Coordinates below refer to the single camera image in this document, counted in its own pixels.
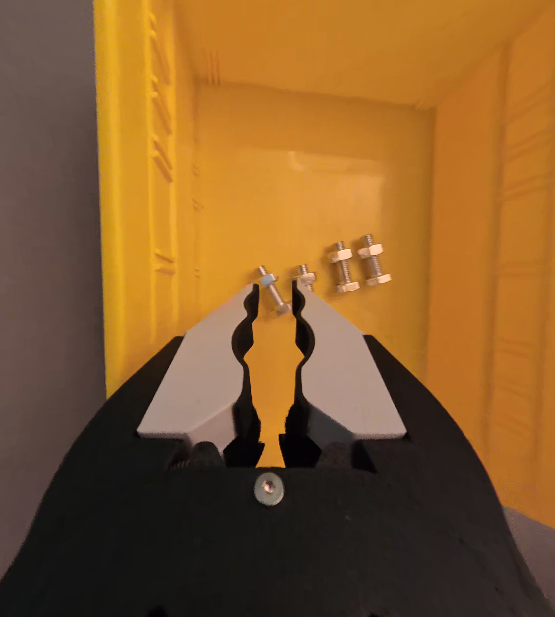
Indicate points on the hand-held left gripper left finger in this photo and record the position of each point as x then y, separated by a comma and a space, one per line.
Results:
195, 381

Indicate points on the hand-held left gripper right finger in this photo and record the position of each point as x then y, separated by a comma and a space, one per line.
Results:
349, 385

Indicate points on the silver hex bolt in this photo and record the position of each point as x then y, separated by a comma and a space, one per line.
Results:
305, 278
344, 272
275, 296
374, 266

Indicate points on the yellow plastic bin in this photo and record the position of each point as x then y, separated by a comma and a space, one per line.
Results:
306, 168

